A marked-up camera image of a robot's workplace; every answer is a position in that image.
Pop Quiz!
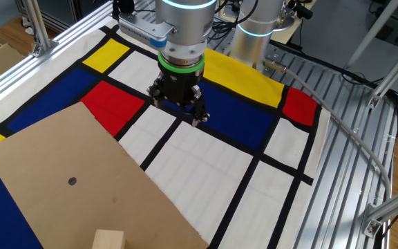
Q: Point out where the light wooden block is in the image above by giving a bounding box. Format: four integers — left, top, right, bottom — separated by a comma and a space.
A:
91, 228, 126, 249

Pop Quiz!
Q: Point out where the grey hose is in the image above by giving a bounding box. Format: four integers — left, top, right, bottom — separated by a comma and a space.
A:
263, 58, 392, 201

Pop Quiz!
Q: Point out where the black cable bundle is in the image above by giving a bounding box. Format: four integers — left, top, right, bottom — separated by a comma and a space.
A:
387, 88, 398, 149

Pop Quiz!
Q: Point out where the tan wooden board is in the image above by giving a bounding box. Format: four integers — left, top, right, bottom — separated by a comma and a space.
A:
274, 0, 319, 45

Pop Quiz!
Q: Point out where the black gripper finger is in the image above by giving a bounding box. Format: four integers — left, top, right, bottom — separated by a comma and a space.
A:
146, 74, 167, 109
184, 84, 211, 128

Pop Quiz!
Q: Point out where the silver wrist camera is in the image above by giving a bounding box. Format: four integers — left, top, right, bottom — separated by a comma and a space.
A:
117, 12, 178, 49

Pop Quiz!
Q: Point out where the grey slanted pole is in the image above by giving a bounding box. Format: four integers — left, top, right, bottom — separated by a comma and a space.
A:
343, 0, 398, 70

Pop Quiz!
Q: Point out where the brown cardboard sheet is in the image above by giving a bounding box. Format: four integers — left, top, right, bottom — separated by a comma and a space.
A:
0, 102, 209, 249

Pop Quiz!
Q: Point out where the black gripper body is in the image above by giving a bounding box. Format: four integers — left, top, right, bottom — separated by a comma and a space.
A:
157, 66, 205, 106

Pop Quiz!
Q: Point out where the black webcam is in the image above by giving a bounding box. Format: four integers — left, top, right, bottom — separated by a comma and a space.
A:
287, 0, 314, 20

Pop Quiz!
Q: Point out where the colour block patterned cloth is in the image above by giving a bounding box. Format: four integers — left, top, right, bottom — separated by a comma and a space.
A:
0, 24, 332, 249

